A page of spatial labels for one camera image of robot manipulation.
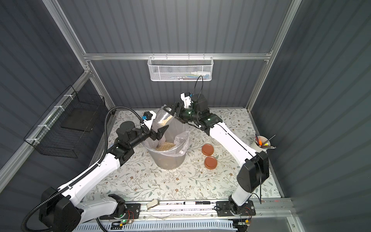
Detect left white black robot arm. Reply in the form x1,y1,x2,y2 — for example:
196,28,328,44
39,121,168,232

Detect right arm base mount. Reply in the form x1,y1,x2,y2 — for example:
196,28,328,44
214,200,256,217

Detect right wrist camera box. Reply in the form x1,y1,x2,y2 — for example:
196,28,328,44
180,92,192,109

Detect white wire mesh basket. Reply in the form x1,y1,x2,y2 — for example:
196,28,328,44
147,57,214,82

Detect white utensil cup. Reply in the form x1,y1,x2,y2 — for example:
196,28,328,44
254,135,276,153

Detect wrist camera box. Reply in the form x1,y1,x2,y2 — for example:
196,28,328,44
142,111,157,130
180,92,192,109

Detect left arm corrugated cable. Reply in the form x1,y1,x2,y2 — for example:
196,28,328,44
21,106,144,232

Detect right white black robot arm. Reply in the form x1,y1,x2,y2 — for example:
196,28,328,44
162,92,270,208

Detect markers in white basket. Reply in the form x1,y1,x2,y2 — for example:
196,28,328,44
169,71,212,81

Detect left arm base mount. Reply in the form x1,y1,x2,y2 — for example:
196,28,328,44
99,204,141,220

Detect grey trash bin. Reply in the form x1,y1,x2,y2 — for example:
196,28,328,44
141,115,190,171

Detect clear plastic bin liner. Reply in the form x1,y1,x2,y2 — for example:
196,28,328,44
142,118,190,158

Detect oatmeal glass jar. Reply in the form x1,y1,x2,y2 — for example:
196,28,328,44
153,106,175,131

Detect white perforated vent strip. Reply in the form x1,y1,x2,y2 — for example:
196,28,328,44
72,219,241,232

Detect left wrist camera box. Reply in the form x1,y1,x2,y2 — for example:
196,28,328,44
142,111,157,130

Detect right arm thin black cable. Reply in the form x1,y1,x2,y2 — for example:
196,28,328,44
192,74,204,95

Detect black wire basket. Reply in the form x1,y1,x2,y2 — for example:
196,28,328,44
24,89,108,159

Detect floral table mat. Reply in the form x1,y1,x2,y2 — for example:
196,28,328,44
83,108,282,202

